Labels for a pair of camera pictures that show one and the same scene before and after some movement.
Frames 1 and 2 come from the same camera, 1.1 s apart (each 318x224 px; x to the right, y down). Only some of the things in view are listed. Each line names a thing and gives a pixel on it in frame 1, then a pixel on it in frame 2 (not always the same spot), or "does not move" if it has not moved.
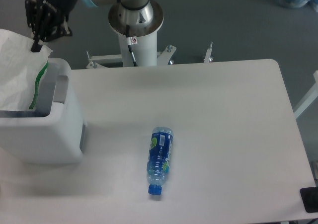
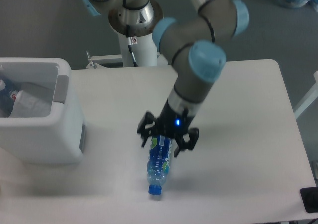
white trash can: (53, 130) does not move
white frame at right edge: (310, 98) does not move
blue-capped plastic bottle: (158, 163) does not move
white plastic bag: (21, 69) to (30, 105)
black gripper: (59, 0) to (169, 123)
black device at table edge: (309, 198) does not move
